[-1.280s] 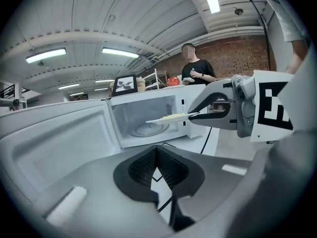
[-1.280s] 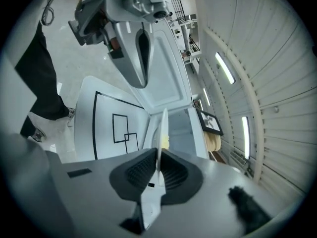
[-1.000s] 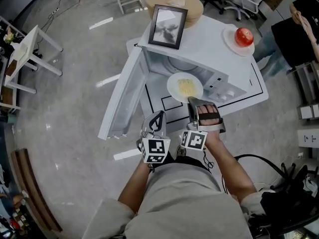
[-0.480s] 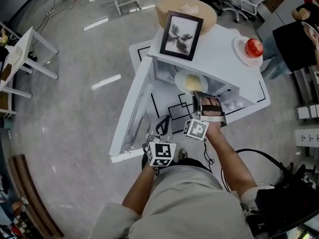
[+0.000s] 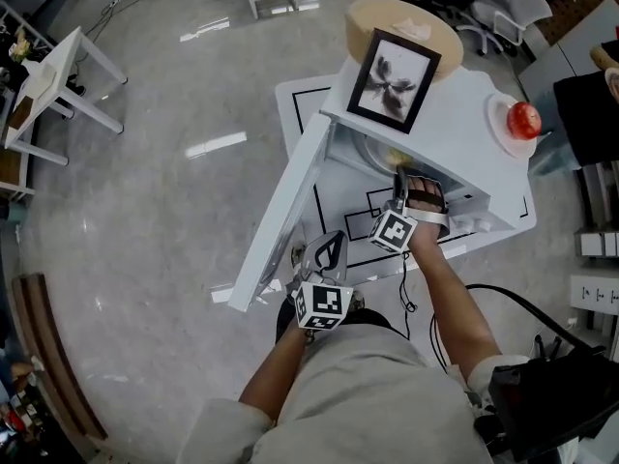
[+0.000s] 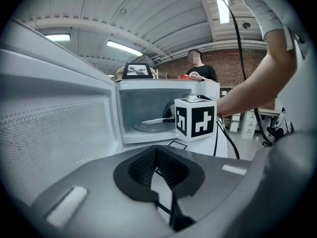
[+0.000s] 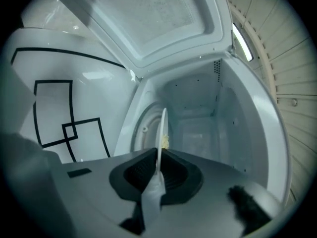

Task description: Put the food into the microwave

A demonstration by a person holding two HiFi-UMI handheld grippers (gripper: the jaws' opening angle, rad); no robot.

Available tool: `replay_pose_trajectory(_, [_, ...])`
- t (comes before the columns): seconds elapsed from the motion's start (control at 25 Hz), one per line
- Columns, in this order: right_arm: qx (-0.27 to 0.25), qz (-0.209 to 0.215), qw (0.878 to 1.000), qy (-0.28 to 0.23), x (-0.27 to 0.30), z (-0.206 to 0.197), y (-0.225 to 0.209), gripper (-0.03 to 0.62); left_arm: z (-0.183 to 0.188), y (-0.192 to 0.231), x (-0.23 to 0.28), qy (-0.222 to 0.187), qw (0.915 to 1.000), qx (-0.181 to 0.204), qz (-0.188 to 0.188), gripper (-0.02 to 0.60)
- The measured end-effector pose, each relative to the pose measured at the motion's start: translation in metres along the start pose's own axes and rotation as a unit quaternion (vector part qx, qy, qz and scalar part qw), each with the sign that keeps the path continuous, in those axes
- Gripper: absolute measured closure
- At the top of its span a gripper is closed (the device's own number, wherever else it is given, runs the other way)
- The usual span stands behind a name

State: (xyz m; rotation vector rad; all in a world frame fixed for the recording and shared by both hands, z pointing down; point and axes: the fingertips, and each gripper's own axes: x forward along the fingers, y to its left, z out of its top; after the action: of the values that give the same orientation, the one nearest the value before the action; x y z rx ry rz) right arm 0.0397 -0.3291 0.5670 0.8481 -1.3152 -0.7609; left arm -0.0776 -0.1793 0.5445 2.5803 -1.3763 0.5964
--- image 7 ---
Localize yellow noodle food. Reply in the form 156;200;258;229
160;133;170;150

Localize ceiling light strip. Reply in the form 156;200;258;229
231;22;254;62

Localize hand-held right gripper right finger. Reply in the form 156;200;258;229
160;147;283;238

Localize white microwave oven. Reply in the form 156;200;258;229
58;0;291;208

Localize white plate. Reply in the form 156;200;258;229
141;107;170;235

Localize white table with black lines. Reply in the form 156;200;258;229
4;26;139;164

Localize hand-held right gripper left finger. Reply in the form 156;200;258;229
51;147;159;238

